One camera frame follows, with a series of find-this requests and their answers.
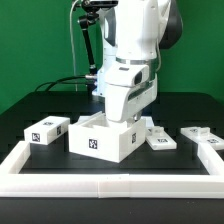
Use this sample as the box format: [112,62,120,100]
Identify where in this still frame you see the black cables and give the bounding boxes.
[35,75,98,92]

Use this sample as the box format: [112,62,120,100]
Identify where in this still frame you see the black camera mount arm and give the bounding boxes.
[73,0,118,75]

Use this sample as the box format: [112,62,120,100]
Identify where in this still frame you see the white cabinet top block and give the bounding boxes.
[24,116,70,145]

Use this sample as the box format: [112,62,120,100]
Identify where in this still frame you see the white marker base plate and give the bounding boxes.
[78,116,154,128]

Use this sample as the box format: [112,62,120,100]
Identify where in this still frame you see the white frame fence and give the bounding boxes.
[0,141,224,198]

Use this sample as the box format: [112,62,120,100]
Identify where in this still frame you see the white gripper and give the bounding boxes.
[105,63,157,123]

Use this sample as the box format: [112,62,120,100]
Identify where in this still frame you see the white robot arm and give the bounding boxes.
[97,0,182,123]

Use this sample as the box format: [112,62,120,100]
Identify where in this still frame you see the white cabinet body box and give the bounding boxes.
[68,112,146,163]

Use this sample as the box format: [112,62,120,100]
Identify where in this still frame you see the white thin cable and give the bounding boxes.
[69,0,83,92]

